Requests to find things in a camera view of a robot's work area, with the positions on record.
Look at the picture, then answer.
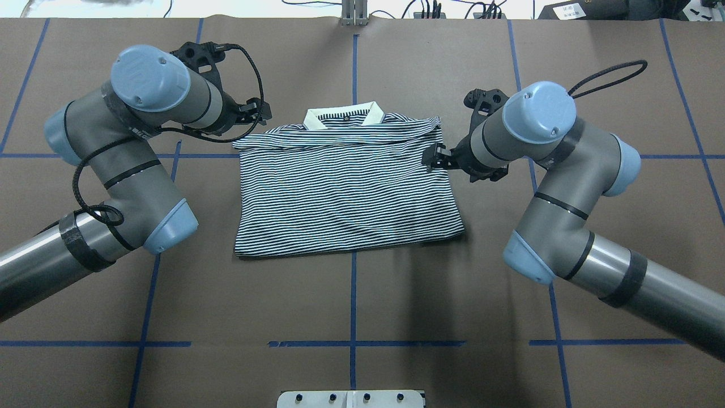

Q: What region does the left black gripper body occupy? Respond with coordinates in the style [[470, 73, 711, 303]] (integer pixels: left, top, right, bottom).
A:
[[221, 97, 272, 134]]

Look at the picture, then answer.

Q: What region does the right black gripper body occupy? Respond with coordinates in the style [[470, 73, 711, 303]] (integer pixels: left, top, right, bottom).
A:
[[451, 136, 509, 183]]

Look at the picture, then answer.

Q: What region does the blue white striped polo shirt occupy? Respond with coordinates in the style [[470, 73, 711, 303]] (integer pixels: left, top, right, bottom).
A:
[[233, 101, 464, 258]]

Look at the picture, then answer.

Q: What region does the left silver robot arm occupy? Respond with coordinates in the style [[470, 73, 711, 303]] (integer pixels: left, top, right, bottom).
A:
[[1, 42, 271, 321]]

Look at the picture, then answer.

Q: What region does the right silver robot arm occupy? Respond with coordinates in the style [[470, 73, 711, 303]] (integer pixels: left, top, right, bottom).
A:
[[421, 81, 724, 360]]

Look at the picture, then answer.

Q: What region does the black box with white label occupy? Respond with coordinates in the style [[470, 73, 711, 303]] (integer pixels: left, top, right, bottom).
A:
[[536, 1, 629, 20]]

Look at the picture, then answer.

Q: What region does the white mounting column with base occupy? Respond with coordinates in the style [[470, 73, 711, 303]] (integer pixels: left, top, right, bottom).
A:
[[276, 389, 427, 407]]

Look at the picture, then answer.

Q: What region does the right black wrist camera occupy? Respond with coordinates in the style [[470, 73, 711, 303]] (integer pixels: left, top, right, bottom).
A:
[[463, 88, 509, 116]]

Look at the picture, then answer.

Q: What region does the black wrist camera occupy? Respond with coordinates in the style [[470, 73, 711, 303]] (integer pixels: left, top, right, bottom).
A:
[[463, 88, 509, 116], [170, 41, 227, 80]]

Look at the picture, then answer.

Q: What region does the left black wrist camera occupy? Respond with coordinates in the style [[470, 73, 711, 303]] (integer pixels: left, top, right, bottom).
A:
[[170, 41, 227, 80]]

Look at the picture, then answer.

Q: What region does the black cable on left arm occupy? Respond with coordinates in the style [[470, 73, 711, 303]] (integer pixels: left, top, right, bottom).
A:
[[71, 43, 267, 227]]

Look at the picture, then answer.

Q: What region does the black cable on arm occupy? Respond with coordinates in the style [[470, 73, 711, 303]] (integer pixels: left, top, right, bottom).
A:
[[71, 43, 267, 227], [568, 59, 649, 99]]

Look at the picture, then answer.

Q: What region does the aluminium frame post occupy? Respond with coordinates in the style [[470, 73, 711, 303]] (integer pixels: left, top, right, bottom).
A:
[[340, 0, 369, 27]]

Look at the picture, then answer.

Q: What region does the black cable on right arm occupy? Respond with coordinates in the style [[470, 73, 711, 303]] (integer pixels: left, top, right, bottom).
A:
[[568, 59, 649, 99]]

